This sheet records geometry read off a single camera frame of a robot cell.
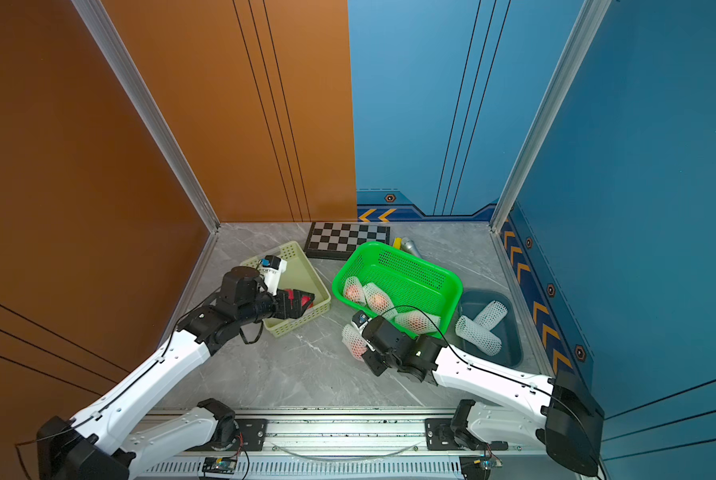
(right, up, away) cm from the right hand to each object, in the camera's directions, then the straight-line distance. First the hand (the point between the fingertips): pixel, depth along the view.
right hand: (369, 347), depth 79 cm
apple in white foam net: (+2, +10, +13) cm, 16 cm away
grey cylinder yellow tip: (+13, +28, +31) cm, 44 cm away
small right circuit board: (+26, -26, -8) cm, 38 cm away
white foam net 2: (+32, +1, +4) cm, 32 cm away
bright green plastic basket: (+15, +14, +24) cm, 31 cm away
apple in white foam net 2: (+14, +5, +6) cm, 16 cm away
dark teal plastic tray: (+32, +10, +12) cm, 35 cm away
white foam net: (+37, +6, +10) cm, 39 cm away
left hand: (-17, +15, -1) cm, 23 cm away
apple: (-4, +1, 0) cm, 4 cm away
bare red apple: (-15, +14, -8) cm, 22 cm away
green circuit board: (-36, -27, -7) cm, 46 cm away
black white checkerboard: (-11, +30, +32) cm, 45 cm away
